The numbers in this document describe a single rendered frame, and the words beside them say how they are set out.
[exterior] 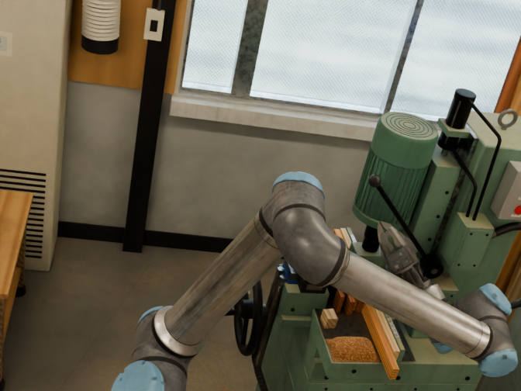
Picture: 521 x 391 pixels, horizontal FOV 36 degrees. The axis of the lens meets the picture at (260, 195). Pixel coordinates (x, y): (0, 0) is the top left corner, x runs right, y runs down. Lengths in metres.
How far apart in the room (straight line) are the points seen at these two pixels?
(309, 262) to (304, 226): 0.07
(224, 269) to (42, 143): 1.75
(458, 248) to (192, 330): 0.81
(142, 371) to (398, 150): 0.90
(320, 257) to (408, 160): 0.66
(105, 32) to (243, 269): 1.72
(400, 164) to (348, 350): 0.55
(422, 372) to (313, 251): 1.04
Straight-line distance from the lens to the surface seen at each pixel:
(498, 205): 2.35
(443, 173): 2.31
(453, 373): 2.64
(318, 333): 2.41
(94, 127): 3.74
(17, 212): 3.32
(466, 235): 2.31
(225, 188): 3.90
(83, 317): 3.63
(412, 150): 2.21
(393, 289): 1.74
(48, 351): 3.47
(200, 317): 1.96
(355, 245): 2.47
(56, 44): 3.26
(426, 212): 2.37
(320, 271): 1.65
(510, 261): 4.11
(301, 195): 1.71
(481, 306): 2.01
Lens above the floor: 2.43
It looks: 32 degrees down
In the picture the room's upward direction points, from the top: 13 degrees clockwise
